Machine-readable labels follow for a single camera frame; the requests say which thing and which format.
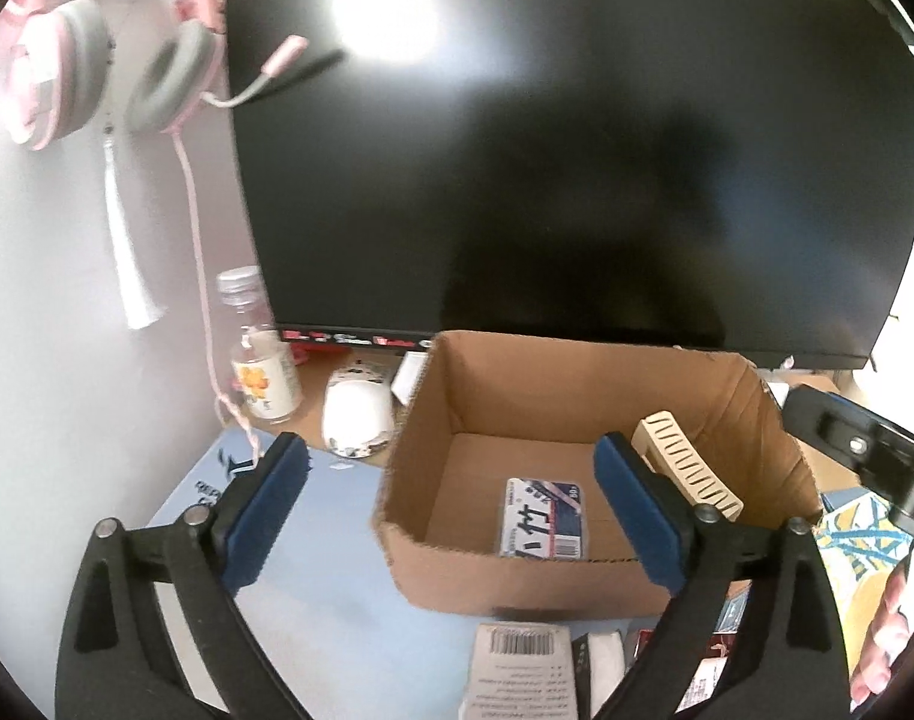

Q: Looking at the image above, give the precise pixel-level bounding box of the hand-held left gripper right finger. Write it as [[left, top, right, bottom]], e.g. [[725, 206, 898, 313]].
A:
[[593, 431, 852, 720]]

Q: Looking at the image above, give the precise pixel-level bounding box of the red and white packet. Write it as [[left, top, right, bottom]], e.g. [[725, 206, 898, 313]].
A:
[[682, 634, 735, 717]]

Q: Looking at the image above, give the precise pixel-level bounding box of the pink and grey headset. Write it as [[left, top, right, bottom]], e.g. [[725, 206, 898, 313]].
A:
[[0, 0, 308, 151]]

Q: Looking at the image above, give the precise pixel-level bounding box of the white tassel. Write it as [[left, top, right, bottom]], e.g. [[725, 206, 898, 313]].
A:
[[101, 116, 166, 331]]

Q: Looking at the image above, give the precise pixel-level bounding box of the grey box with barcode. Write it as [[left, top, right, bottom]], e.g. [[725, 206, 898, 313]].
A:
[[457, 622, 584, 720]]

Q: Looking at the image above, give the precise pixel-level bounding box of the colourful printed mat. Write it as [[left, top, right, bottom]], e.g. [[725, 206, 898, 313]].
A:
[[813, 491, 914, 661]]

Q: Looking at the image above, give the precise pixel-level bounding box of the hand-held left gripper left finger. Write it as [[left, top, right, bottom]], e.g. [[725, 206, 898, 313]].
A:
[[54, 431, 312, 720]]

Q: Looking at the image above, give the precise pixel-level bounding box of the clear bottle with flower label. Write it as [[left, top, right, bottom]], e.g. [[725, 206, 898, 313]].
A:
[[215, 267, 304, 425]]

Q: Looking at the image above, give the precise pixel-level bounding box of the small white card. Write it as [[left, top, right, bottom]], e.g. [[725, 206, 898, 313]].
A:
[[391, 352, 432, 406]]

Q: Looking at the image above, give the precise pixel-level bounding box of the cream slotted plastic holder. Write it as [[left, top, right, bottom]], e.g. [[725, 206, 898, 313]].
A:
[[632, 411, 744, 522]]

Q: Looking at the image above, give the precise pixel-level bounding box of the blue and white packet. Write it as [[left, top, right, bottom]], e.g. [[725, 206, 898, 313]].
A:
[[496, 476, 589, 562]]

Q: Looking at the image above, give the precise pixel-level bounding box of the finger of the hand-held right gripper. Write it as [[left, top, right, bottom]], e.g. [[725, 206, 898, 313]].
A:
[[783, 384, 914, 541]]

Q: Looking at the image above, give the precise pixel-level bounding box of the black computer monitor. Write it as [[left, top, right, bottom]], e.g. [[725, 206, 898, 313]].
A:
[[224, 0, 914, 372]]

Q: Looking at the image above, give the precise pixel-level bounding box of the white computer mouse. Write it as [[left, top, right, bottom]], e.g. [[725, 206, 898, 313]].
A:
[[320, 361, 396, 460]]

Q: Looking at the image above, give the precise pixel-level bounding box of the person's right hand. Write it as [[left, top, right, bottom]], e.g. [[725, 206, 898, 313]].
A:
[[849, 556, 914, 713]]

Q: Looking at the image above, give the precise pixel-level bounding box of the brown cardboard box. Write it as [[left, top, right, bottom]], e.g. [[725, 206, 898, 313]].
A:
[[371, 330, 824, 616]]

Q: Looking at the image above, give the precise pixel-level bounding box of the light blue mouse pad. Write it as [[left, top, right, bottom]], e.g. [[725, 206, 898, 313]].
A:
[[146, 427, 653, 720]]

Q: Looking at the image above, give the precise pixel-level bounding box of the white and black small pack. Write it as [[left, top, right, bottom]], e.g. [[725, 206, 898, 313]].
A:
[[571, 630, 627, 720]]

